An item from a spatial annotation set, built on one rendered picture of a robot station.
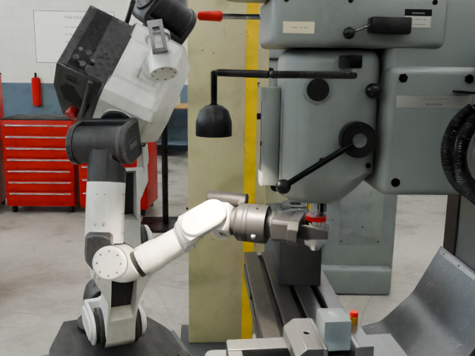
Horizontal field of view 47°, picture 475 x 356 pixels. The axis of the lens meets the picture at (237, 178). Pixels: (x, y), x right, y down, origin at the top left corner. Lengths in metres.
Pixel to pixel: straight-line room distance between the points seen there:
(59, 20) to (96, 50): 9.08
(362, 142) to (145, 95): 0.57
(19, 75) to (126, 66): 9.29
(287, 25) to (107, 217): 0.59
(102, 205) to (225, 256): 1.84
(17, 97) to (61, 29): 1.46
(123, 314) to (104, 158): 0.80
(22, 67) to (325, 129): 9.72
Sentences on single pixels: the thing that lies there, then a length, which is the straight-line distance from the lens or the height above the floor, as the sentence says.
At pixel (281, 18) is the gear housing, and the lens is 1.06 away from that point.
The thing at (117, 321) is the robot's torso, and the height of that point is 0.74.
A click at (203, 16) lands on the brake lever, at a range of 1.26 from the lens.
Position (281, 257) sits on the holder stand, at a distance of 1.57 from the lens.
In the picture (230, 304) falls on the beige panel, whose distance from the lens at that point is 3.19.
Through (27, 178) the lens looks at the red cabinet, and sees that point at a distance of 6.17.
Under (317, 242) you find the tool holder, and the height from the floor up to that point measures 1.21.
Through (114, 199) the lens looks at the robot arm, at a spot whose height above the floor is 1.29.
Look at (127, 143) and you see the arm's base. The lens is 1.31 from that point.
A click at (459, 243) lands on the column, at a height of 1.18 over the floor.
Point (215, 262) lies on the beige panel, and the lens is 3.09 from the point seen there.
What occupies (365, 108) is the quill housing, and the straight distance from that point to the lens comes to 1.12.
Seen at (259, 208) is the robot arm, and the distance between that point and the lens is 1.25.
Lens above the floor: 1.60
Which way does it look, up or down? 12 degrees down
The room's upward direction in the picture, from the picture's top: 1 degrees clockwise
